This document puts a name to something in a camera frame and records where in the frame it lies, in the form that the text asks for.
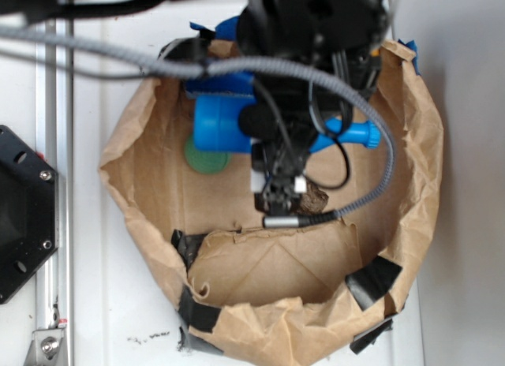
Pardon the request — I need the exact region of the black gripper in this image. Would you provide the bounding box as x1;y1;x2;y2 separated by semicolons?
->
239;52;385;226

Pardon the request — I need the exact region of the blue plastic bottle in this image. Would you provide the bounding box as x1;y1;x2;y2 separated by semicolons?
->
193;95;381;154

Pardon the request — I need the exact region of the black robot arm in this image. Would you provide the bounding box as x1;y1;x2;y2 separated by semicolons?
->
1;0;395;228

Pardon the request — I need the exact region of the brown rock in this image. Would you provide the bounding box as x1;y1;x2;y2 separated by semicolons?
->
296;182;329;215

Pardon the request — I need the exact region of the green knitted ball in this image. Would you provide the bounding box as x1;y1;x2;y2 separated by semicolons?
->
184;136;232;175

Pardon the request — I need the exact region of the brown paper bag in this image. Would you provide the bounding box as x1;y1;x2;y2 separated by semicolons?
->
99;40;443;365

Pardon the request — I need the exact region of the grey braided cable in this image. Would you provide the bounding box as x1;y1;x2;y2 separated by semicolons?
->
0;28;397;228

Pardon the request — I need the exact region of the aluminium extrusion rail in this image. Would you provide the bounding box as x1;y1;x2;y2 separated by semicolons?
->
25;43;74;365

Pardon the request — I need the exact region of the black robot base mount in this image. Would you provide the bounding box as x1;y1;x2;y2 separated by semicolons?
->
1;125;58;304

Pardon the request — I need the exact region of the metal corner bracket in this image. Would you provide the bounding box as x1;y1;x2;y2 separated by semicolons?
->
23;328;69;366

